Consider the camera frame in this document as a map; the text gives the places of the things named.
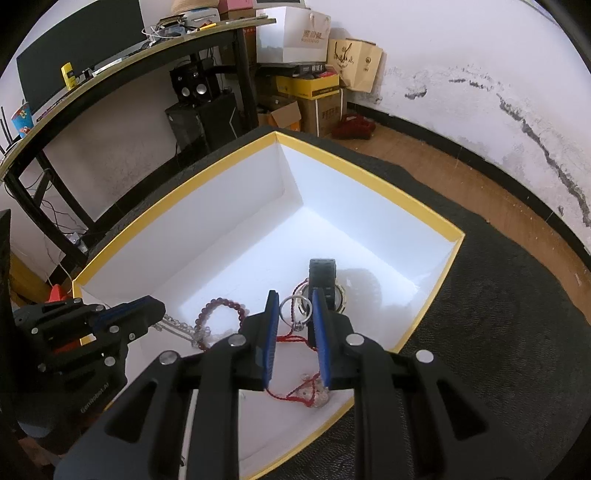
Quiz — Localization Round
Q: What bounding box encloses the white paper gift bag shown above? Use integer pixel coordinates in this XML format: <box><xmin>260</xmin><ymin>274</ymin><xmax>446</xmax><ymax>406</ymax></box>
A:
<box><xmin>256</xmin><ymin>6</ymin><xmax>332</xmax><ymax>64</ymax></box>

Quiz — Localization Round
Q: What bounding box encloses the black computer monitor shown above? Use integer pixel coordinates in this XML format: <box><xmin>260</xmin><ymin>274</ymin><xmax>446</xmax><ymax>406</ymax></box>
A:
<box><xmin>17</xmin><ymin>0</ymin><xmax>144</xmax><ymax>112</ymax></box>

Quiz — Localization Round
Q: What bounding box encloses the black computer tower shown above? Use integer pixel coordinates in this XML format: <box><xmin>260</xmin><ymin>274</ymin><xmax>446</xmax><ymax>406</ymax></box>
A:
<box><xmin>165</xmin><ymin>90</ymin><xmax>243</xmax><ymax>155</ymax></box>

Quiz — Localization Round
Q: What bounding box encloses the red cloth on floor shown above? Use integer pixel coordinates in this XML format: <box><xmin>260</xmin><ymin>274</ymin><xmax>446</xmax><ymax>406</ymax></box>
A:
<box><xmin>332</xmin><ymin>114</ymin><xmax>377</xmax><ymax>140</ymax></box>

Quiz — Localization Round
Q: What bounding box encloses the black desk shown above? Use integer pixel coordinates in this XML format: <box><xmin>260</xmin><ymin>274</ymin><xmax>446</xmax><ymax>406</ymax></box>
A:
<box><xmin>1</xmin><ymin>17</ymin><xmax>274</xmax><ymax>279</ymax></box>

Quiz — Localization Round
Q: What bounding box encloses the yellow black storage box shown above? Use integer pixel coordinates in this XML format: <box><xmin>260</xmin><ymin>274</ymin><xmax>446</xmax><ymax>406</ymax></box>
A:
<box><xmin>274</xmin><ymin>74</ymin><xmax>341</xmax><ymax>100</ymax></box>

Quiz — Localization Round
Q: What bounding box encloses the silver ring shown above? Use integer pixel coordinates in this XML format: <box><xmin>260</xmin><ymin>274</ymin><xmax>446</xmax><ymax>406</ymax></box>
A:
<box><xmin>278</xmin><ymin>294</ymin><xmax>314</xmax><ymax>331</ymax></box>

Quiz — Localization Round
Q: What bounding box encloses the yellow cardboard box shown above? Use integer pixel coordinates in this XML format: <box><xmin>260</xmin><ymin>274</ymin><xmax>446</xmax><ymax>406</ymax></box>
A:
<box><xmin>71</xmin><ymin>130</ymin><xmax>466</xmax><ymax>480</ymax></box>

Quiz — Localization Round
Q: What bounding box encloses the black wrist watch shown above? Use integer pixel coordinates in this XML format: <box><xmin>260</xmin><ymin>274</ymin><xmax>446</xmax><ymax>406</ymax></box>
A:
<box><xmin>303</xmin><ymin>259</ymin><xmax>346</xmax><ymax>313</ymax></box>

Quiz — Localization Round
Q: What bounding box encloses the black floral table mat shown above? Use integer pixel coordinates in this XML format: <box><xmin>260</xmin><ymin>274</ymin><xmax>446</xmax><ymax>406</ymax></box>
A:
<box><xmin>94</xmin><ymin>131</ymin><xmax>590</xmax><ymax>479</ymax></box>

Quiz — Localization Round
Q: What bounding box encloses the pink gift box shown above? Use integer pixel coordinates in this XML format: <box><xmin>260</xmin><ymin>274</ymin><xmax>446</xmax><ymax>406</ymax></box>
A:
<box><xmin>217</xmin><ymin>0</ymin><xmax>252</xmax><ymax>13</ymax></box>

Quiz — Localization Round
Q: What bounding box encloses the red cord pendant necklace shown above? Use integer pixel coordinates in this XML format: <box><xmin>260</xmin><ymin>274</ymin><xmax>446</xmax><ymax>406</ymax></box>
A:
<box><xmin>264</xmin><ymin>278</ymin><xmax>332</xmax><ymax>409</ymax></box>

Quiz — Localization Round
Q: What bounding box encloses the silver chain necklace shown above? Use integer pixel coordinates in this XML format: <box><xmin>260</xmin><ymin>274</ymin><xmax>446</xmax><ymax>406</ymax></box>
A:
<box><xmin>154</xmin><ymin>313</ymin><xmax>205</xmax><ymax>346</ymax></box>

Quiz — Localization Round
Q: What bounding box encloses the brown cardboard carton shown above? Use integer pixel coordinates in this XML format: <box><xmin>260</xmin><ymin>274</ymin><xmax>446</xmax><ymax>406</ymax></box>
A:
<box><xmin>297</xmin><ymin>89</ymin><xmax>346</xmax><ymax>137</ymax></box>

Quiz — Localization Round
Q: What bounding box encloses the black speaker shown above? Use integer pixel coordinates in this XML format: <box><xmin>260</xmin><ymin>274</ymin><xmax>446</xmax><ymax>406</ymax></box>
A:
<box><xmin>169</xmin><ymin>64</ymin><xmax>221</xmax><ymax>107</ymax></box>

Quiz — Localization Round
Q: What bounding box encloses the brown paper gift bag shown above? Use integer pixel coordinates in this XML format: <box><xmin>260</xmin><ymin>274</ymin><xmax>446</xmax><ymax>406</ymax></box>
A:
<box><xmin>328</xmin><ymin>39</ymin><xmax>383</xmax><ymax>93</ymax></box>

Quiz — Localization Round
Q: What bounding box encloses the blue cartoon paper cup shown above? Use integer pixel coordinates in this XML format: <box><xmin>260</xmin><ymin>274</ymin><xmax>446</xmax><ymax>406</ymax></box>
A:
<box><xmin>11</xmin><ymin>102</ymin><xmax>34</xmax><ymax>138</ymax></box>

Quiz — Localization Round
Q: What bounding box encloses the red bead bracelet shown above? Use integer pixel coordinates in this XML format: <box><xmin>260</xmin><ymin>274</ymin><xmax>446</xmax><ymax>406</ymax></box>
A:
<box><xmin>193</xmin><ymin>297</ymin><xmax>250</xmax><ymax>351</ymax></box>

